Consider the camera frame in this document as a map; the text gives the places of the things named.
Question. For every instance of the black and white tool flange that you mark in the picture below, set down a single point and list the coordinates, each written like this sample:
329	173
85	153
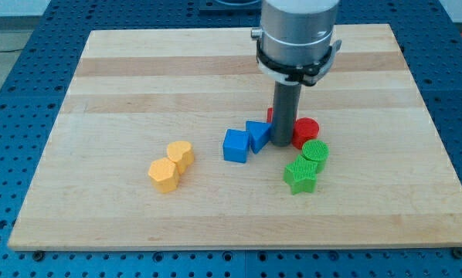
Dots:
307	75

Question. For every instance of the red cylinder block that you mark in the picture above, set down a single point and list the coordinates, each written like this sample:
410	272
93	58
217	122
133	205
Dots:
305	129

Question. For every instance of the wooden board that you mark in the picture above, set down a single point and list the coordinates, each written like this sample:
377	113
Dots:
388	181

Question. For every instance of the green star block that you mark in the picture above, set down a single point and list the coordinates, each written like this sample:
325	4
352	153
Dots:
301	175

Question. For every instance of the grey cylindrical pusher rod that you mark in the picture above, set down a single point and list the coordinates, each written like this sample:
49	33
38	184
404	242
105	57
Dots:
285	104

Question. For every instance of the yellow hexagon block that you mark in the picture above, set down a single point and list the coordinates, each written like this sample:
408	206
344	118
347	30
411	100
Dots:
164	175

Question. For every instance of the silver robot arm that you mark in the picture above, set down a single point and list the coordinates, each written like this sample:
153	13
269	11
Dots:
294	49

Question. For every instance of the red star block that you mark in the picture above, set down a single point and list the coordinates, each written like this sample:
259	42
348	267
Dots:
269	115

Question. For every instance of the yellow heart block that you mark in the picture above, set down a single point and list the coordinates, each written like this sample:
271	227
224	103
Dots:
182	154

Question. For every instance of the green cylinder block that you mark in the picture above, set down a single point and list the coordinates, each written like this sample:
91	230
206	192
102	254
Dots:
316	151

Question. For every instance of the blue triangle block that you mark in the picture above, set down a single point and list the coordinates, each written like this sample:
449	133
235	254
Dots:
259	134

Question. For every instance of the blue cube block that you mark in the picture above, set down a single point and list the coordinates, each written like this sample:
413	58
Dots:
236	146

